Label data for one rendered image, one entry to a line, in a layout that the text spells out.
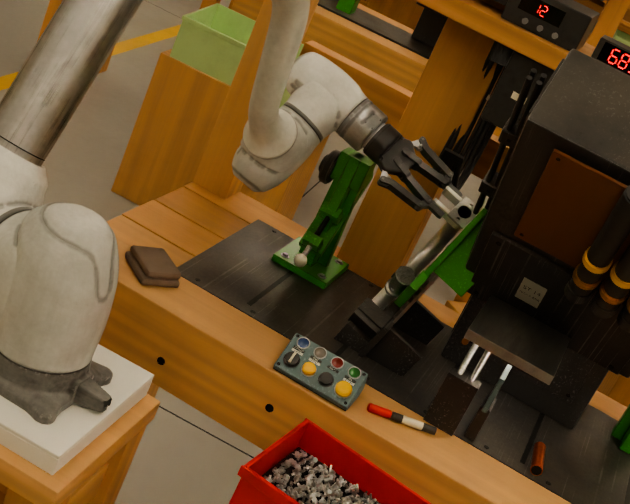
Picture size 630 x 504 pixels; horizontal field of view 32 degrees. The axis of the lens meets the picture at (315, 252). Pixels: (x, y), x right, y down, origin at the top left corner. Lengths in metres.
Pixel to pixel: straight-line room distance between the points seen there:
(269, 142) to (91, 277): 0.58
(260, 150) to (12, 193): 0.55
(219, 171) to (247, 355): 0.71
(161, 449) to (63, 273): 1.69
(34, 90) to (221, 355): 0.59
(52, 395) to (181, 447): 1.61
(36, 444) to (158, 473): 1.53
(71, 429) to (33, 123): 0.45
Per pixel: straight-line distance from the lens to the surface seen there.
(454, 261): 2.03
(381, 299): 2.14
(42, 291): 1.58
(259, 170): 2.07
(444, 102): 2.35
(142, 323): 2.03
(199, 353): 1.99
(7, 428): 1.63
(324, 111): 2.10
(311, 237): 2.28
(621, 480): 2.22
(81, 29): 1.70
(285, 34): 1.87
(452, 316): 2.52
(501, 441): 2.10
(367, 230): 2.46
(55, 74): 1.70
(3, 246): 1.62
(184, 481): 3.13
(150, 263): 2.06
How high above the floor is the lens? 1.86
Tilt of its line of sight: 23 degrees down
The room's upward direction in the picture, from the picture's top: 25 degrees clockwise
